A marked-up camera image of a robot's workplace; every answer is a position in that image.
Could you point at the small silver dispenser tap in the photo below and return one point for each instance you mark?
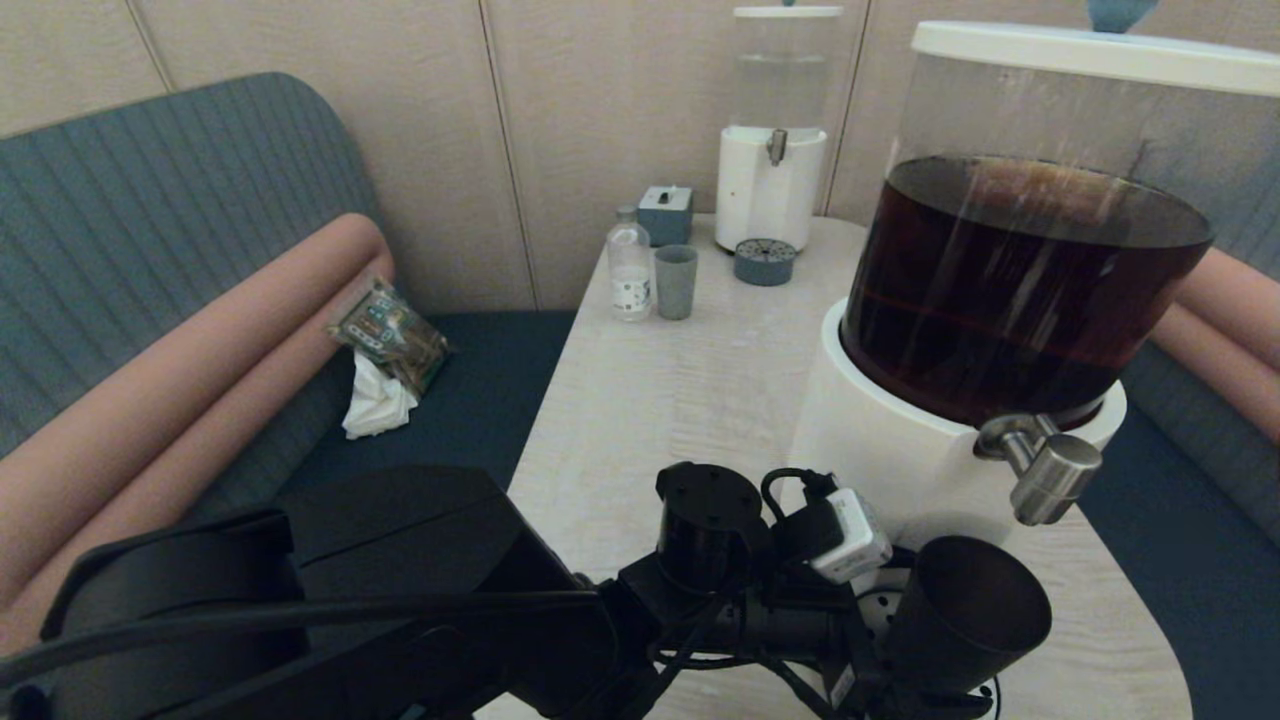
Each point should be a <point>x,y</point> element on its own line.
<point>776,147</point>

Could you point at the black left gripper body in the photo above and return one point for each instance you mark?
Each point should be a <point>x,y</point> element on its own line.
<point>810,625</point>

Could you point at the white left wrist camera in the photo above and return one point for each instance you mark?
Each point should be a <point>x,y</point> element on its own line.
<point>855,540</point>

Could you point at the small grey drip tray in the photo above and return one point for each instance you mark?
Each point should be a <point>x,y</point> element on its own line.
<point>765,266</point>

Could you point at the white crumpled tissue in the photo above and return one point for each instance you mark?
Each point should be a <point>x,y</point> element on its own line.
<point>378,405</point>

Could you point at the grey plastic cup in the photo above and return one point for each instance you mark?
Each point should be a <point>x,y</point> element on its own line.
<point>677,287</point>

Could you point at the small clear water dispenser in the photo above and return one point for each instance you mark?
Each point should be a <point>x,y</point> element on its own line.
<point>765,200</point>

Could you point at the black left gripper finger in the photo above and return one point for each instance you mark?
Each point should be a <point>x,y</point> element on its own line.
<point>895,572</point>
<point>930,706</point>

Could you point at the green snack packet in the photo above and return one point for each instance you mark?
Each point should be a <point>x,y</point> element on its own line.
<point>395,338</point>

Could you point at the black plastic cup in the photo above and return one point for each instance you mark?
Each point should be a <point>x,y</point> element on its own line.
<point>975,610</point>

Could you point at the clear plastic bottle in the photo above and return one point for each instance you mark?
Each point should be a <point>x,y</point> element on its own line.
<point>630,269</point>

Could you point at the pink bolster cushion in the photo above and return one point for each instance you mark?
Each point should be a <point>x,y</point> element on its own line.
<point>200,340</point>
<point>1215,370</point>
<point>1235,300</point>
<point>150,490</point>

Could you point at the grey tissue box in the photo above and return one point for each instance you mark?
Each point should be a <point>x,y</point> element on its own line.
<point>665,221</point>

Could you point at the large silver dispenser tap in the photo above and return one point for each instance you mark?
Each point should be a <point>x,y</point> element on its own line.
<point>1055,478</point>

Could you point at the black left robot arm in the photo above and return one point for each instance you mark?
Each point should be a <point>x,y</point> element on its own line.
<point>430,560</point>

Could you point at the large dark tea dispenser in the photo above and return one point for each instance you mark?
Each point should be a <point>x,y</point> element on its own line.
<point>880,440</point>

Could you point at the large grey perforated drip tray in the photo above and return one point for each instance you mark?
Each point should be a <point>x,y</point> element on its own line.
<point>880,610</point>

